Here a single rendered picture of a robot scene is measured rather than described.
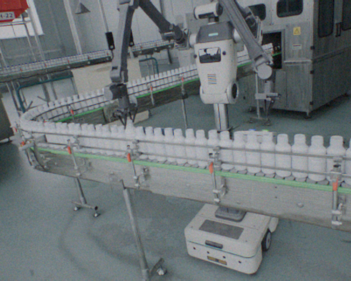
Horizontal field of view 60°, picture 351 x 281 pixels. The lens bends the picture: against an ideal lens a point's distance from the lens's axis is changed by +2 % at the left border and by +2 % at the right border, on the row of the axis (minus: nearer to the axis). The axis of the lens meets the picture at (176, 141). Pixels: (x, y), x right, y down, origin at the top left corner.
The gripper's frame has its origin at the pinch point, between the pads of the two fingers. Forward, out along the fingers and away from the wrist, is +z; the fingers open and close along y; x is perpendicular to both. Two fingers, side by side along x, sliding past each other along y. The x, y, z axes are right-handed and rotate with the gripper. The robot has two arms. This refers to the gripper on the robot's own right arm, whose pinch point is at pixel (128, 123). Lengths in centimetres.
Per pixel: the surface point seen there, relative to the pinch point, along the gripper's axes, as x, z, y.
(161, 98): -95, 27, -160
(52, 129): -64, 6, 1
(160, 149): 19.5, 12.3, 2.5
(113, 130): -11.1, 4.2, 0.9
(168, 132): 24.9, 3.4, 0.8
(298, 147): 83, 6, 2
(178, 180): 29.2, 26.4, 5.0
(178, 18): -287, -66, -536
